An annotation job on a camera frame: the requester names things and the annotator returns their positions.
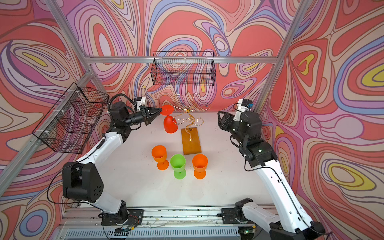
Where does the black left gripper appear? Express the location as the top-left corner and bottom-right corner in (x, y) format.
(123, 107), (162, 128)

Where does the green wine glass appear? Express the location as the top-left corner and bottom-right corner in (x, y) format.
(170, 154), (187, 180)

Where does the orange wine glass back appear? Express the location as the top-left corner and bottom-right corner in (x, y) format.
(193, 154), (208, 180)

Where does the orange wine glass front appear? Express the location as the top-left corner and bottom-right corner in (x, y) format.
(151, 145), (169, 171)

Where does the gold wire glass rack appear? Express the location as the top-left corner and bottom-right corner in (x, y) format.
(173, 93), (211, 155)

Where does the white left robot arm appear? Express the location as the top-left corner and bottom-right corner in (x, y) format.
(60, 94), (163, 226)

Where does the black wire basket left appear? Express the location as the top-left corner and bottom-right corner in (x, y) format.
(32, 83), (109, 154)

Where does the metal base rail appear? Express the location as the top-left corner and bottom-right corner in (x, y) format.
(59, 203), (307, 240)

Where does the black wire basket back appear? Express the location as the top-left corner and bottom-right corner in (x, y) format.
(151, 51), (216, 86)

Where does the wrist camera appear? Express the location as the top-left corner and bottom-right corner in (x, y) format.
(234, 99), (254, 121)
(133, 97), (147, 112)

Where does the orange wine glass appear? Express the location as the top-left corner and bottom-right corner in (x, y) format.
(193, 154), (208, 180)
(151, 145), (169, 171)

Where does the black wire basket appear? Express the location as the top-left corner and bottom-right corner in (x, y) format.
(32, 83), (109, 154)
(151, 51), (216, 86)

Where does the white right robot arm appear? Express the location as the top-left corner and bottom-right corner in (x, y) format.
(218, 107), (330, 240)

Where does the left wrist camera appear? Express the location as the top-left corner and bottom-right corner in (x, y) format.
(133, 97), (147, 112)

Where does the aluminium cage frame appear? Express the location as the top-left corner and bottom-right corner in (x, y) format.
(0, 0), (314, 199)

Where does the red wine glass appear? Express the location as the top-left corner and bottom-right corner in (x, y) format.
(161, 105), (178, 134)

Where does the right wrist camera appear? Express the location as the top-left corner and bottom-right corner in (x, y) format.
(234, 99), (254, 121)

